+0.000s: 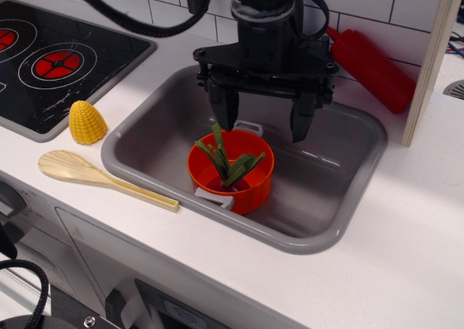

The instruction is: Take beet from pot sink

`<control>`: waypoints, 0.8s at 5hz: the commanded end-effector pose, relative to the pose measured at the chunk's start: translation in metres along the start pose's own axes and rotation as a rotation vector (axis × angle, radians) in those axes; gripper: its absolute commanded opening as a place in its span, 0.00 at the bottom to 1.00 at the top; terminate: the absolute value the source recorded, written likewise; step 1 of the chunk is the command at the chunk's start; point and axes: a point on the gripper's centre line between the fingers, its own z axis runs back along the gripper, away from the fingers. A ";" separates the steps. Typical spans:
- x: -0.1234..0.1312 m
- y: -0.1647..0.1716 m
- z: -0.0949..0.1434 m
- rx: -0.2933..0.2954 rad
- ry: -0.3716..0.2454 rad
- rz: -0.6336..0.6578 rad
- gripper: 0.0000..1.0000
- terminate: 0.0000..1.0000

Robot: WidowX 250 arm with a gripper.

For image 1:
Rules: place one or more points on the white toy oven front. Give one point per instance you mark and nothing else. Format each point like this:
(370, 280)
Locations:
(104, 270)

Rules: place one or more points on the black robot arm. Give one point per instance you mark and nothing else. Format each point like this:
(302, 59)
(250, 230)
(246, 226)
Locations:
(271, 10)

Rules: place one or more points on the wooden side panel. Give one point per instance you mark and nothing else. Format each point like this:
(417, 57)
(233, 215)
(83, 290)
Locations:
(443, 24)

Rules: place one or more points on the orange pot with grey handles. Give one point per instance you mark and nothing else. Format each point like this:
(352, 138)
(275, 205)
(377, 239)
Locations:
(252, 191)

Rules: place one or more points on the purple beet with green leaves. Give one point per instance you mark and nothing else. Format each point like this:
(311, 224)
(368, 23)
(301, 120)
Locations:
(232, 155)

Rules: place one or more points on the wooden spoon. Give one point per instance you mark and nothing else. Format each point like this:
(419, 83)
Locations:
(73, 168)

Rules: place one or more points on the grey plastic sink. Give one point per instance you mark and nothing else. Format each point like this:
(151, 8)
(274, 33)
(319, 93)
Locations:
(317, 183)

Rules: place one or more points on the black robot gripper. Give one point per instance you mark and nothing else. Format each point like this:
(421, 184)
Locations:
(271, 58)

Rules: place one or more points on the grey oven knob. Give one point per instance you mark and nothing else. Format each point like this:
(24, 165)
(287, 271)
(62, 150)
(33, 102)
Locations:
(11, 202)

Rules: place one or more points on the black toy stove top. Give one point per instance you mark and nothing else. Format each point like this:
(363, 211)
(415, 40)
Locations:
(49, 61)

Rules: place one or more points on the red ketchup bottle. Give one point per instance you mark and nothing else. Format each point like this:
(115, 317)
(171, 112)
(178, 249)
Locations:
(366, 63)

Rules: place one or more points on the yellow toy corn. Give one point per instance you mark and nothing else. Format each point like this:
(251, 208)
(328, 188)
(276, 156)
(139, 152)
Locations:
(86, 124)

